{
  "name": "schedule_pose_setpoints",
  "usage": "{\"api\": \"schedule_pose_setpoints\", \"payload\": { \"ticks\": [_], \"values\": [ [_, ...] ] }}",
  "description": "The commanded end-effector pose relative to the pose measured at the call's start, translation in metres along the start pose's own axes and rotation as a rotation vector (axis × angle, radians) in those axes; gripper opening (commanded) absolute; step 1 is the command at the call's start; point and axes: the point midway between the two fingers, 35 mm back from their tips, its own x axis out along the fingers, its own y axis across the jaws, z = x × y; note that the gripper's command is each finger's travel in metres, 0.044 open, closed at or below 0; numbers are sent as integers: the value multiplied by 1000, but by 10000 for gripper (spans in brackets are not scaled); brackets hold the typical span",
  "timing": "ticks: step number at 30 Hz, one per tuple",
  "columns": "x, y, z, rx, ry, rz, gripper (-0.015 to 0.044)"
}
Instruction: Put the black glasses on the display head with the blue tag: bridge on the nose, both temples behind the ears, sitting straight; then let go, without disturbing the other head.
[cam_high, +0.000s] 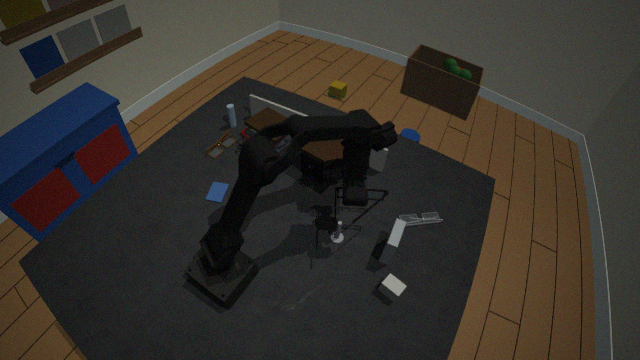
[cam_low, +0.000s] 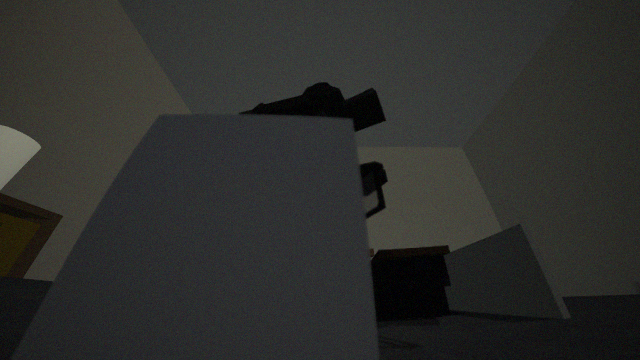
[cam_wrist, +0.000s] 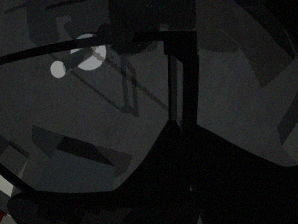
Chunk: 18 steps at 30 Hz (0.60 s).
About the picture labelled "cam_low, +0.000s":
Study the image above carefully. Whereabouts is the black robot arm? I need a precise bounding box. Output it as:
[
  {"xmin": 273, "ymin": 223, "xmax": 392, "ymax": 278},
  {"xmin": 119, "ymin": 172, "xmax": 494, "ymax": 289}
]
[{"xmin": 238, "ymin": 82, "xmax": 386, "ymax": 132}]

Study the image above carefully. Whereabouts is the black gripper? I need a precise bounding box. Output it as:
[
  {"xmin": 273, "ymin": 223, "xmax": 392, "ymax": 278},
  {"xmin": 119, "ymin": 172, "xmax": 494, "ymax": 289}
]
[{"xmin": 361, "ymin": 169, "xmax": 388, "ymax": 186}]

